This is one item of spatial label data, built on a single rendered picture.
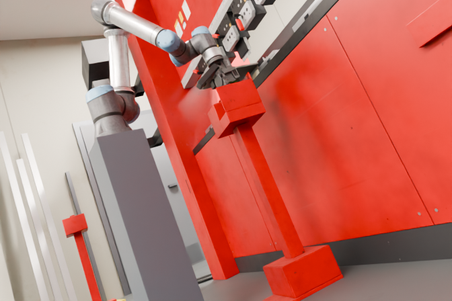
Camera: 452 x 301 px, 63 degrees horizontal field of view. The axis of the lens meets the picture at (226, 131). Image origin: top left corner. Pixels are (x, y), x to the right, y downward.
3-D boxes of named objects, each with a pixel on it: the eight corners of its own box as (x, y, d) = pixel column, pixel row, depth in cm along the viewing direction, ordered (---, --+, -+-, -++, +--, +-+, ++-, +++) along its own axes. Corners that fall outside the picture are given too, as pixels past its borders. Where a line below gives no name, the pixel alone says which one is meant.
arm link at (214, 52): (204, 50, 148) (200, 60, 155) (209, 59, 147) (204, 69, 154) (220, 44, 150) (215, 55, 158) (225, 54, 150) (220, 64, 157)
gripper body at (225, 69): (241, 78, 148) (227, 52, 150) (222, 84, 145) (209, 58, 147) (235, 86, 155) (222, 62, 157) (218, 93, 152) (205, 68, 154)
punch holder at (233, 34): (227, 53, 206) (216, 28, 210) (239, 51, 210) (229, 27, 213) (237, 37, 193) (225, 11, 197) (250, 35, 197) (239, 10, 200)
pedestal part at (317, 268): (263, 303, 140) (250, 272, 142) (316, 275, 148) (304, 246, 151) (284, 309, 121) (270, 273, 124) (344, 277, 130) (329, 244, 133)
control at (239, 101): (217, 139, 157) (202, 101, 161) (250, 128, 163) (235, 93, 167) (230, 122, 139) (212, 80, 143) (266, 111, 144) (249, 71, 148)
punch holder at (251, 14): (241, 32, 189) (229, 5, 192) (254, 30, 192) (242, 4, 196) (253, 13, 176) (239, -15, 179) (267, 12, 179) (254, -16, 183)
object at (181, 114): (212, 280, 257) (113, 6, 308) (307, 235, 295) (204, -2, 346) (225, 279, 235) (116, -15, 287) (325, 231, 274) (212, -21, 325)
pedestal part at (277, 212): (285, 259, 140) (232, 130, 152) (298, 252, 142) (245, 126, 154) (292, 259, 135) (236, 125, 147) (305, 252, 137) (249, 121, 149)
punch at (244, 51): (242, 62, 201) (235, 48, 203) (245, 62, 202) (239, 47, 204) (249, 52, 192) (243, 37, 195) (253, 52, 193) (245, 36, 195)
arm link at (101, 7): (87, -18, 152) (181, 28, 137) (103, -6, 162) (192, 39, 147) (73, 7, 152) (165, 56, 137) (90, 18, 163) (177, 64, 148)
